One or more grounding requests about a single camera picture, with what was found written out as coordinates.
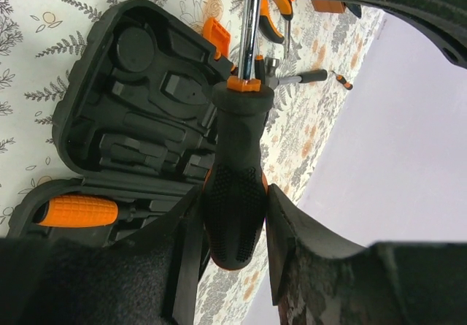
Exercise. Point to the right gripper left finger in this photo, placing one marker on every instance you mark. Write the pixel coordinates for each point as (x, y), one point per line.
(150, 277)

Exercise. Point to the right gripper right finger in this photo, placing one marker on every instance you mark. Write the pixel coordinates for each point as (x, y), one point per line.
(318, 277)

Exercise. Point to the large orange screwdriver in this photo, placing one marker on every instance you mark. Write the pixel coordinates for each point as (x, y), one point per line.
(78, 211)

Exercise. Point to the black orange handle screwdriver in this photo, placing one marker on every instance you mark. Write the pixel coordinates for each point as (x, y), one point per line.
(234, 198)

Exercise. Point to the black plastic tool case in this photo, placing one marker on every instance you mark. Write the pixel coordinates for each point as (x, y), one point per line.
(136, 123)

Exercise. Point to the small precision screwdriver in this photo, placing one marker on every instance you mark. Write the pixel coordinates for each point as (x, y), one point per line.
(342, 80)
(260, 70)

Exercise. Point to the wooden compartment tray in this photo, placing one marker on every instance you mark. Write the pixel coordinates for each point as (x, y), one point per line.
(328, 6)

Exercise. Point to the orange long-nose pliers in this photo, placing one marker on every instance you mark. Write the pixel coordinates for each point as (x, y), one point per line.
(268, 23)

